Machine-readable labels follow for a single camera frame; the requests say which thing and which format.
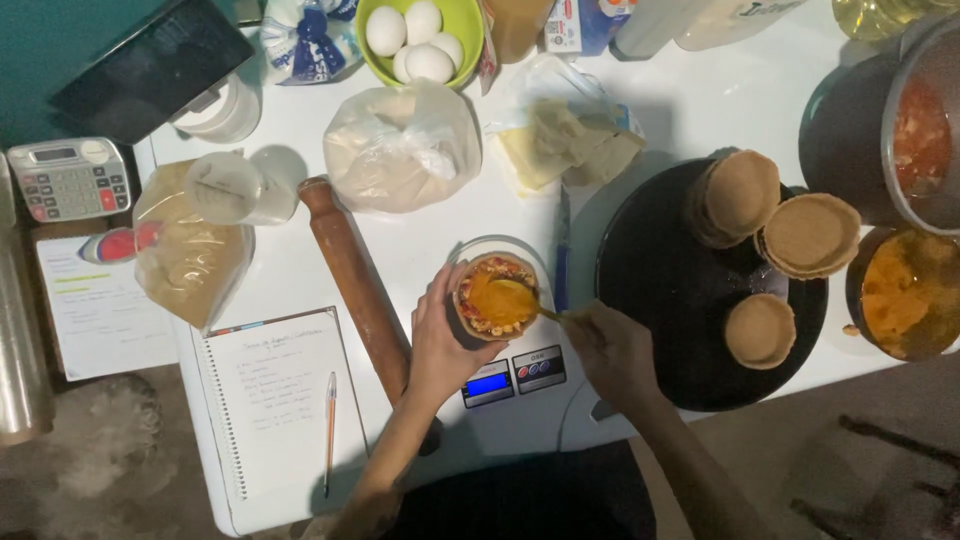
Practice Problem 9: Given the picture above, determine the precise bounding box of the person's left hand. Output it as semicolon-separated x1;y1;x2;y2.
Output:
407;261;510;410

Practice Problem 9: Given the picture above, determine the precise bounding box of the person's right hand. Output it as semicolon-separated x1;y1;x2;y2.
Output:
560;299;663;413

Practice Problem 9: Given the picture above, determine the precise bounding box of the spoon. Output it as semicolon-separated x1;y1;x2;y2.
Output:
487;279;579;325

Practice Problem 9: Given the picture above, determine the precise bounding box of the white kitchen scale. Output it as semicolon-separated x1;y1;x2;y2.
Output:
405;234;639;481

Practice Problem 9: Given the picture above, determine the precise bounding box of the black round tray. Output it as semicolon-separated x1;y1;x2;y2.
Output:
595;156;830;413

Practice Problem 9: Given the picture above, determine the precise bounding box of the small empty tart shell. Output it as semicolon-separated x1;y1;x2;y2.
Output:
723;293;798;371

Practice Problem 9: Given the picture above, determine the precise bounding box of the plastic bag with dough scraps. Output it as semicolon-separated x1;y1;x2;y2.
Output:
486;54;646;198

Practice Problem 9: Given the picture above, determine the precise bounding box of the person's dark clothing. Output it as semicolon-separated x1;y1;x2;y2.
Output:
378;438;657;540

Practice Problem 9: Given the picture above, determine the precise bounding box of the stack of empty tart shells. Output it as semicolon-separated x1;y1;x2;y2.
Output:
684;148;783;250

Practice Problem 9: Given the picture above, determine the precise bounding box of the wooden rolling pin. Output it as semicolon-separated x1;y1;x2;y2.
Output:
297;175;444;457

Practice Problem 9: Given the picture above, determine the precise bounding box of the clear bag of dough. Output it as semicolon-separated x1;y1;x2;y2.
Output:
322;78;483;215

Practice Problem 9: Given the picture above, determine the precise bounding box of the orange pen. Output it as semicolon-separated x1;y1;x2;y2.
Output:
322;371;339;500

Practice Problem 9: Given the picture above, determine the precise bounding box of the blue and white carton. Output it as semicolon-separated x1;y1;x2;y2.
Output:
544;0;639;58

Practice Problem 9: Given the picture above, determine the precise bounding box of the brown paste packet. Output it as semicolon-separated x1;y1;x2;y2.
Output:
480;0;558;95

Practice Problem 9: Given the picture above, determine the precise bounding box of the dark pot lid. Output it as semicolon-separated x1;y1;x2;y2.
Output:
797;52;912;228

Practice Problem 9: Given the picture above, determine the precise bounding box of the spiral notebook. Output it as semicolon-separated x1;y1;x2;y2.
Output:
191;305;370;535

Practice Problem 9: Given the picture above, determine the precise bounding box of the white bottle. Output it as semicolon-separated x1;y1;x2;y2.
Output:
609;0;807;63

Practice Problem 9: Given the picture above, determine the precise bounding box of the green bowl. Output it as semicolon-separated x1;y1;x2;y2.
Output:
354;0;486;90

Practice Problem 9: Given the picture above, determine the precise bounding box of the bowl of orange sauce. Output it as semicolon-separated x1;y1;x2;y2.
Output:
845;226;960;363

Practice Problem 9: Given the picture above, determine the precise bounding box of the white plastic cup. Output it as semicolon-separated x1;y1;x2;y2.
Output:
183;144;309;228

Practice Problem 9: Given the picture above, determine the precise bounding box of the metal pot with red filling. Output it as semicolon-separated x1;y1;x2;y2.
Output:
880;15;960;237

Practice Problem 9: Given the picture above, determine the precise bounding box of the blue and white bag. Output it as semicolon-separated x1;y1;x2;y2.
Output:
259;0;364;87

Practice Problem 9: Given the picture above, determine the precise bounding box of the bag of brown flour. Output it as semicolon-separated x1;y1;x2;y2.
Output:
132;159;256;333

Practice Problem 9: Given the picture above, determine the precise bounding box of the white jar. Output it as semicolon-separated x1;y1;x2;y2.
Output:
171;72;262;145

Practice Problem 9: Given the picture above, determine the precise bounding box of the bottle of oil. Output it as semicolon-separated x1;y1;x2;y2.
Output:
831;0;960;43

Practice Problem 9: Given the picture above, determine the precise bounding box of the printed paper sheet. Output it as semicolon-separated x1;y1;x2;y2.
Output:
35;234;180;382

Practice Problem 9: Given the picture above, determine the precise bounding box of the black tablet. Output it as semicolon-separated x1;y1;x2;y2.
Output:
48;0;257;146

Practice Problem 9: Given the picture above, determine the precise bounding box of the grey calculator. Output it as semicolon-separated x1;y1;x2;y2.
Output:
6;137;134;224

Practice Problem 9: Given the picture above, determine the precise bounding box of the blue-handled knife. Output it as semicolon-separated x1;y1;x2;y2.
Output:
553;183;573;314

